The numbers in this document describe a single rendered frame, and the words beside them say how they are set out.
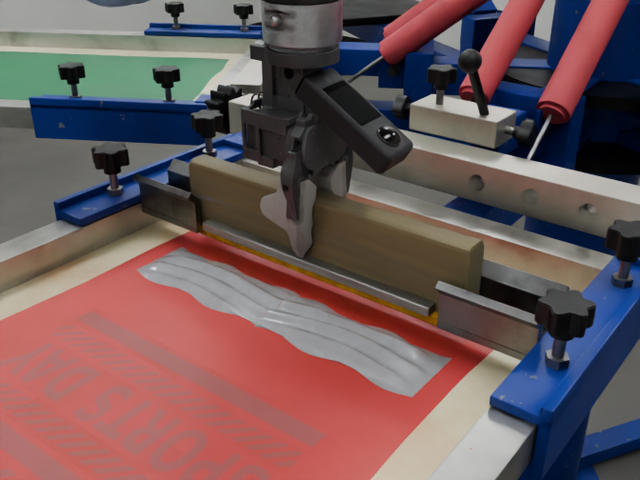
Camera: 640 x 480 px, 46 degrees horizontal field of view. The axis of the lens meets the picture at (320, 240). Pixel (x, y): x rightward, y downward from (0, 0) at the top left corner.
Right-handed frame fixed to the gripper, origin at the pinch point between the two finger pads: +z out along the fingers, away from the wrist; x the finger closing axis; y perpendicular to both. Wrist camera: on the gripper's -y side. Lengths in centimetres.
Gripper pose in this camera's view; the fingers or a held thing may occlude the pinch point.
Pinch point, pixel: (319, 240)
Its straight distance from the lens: 79.6
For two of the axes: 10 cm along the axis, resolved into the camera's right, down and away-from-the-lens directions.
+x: -6.1, 3.6, -7.0
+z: 0.0, 8.9, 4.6
